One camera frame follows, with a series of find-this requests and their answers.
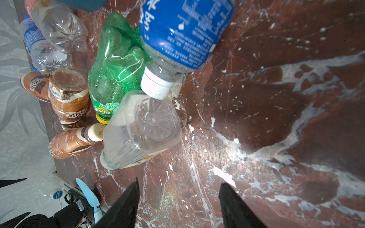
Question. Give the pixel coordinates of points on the middle brown coffee bottle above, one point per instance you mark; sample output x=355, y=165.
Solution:
x=69, y=95

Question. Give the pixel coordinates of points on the top brown coffee bottle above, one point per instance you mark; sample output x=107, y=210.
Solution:
x=37, y=85

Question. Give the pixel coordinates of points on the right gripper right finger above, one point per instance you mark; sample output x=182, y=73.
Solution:
x=235, y=212

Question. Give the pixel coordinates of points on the blue label water bottle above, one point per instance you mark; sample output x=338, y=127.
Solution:
x=179, y=36

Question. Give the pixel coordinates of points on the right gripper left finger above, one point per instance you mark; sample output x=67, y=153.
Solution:
x=124, y=211

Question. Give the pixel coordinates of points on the light blue plastic trowel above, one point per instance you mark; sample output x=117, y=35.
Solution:
x=92, y=200

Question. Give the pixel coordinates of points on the clear square bottle green-white cap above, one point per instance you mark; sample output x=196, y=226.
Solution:
x=141, y=128

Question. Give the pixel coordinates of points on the teal bin with yellow rim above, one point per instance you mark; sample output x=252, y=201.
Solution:
x=86, y=5

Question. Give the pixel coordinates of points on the red label bottle yellow cap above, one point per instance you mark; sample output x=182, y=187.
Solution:
x=59, y=25

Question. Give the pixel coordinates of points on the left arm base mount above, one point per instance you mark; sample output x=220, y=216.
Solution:
x=77, y=214

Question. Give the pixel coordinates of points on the Pepsi bottle blue cap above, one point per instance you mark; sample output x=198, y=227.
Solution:
x=45, y=57

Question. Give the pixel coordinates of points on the bottom brown coffee bottle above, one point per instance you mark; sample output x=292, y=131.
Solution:
x=75, y=141

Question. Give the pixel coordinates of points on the green Sprite bottle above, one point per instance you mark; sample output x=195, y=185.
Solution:
x=118, y=68

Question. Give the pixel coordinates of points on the brown coffee bottle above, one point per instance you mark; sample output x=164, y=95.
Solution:
x=69, y=95
x=75, y=141
x=37, y=85

